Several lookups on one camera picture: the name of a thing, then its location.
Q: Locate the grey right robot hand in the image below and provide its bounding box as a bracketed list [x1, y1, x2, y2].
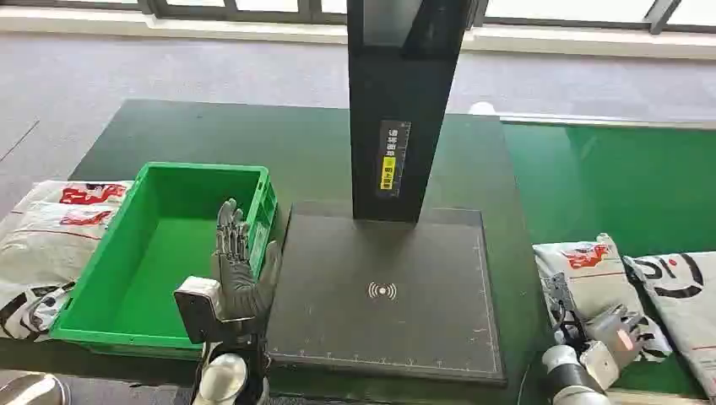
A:
[543, 273, 655, 365]

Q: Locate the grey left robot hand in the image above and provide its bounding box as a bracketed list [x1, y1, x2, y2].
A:
[211, 198, 282, 337]

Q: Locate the white parcel bag red logo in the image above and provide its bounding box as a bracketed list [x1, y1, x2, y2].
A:
[532, 233, 674, 362]
[22, 178, 137, 213]

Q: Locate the white parcel bag black print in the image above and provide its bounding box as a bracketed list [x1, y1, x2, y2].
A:
[622, 251, 716, 399]
[0, 200, 122, 342]

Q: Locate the green plastic crate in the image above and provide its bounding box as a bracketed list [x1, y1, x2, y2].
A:
[49, 162, 279, 362]

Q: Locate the black scanner stand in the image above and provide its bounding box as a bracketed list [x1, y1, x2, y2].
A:
[263, 0, 507, 386]

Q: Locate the green conveyor belt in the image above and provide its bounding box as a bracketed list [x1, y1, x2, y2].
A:
[497, 113, 716, 405]

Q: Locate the yellow black label sticker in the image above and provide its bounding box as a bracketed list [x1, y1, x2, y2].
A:
[376, 120, 412, 197]

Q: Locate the silver rounded robot shell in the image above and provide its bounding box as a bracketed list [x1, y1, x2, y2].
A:
[0, 371, 71, 405]

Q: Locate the white window sill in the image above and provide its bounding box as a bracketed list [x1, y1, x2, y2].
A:
[0, 6, 716, 62]

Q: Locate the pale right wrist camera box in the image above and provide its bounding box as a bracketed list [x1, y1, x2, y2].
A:
[578, 341, 622, 392]

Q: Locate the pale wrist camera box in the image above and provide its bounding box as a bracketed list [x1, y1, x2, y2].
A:
[174, 276, 226, 345]
[578, 341, 622, 392]

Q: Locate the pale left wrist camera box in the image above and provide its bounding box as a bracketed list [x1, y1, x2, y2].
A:
[174, 276, 226, 345]

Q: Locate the dark window frame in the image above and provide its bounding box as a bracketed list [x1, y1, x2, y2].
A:
[0, 0, 716, 35]

